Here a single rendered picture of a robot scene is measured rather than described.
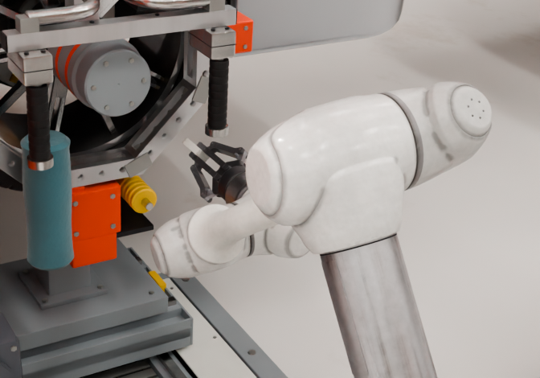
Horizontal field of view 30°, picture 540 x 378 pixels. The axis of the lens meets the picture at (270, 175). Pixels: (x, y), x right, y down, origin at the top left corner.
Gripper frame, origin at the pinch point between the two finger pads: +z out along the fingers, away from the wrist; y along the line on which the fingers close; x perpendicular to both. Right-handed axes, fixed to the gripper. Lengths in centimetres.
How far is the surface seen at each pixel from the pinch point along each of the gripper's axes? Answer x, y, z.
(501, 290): -115, 26, 2
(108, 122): 11.0, -7.5, 14.6
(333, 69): -153, 65, 170
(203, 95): 4.7, 9.6, 3.8
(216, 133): 12.3, 4.9, -18.3
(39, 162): 36.5, -18.5, -18.3
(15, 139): 23.0, -22.3, 18.1
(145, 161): 4.9, -8.5, 3.9
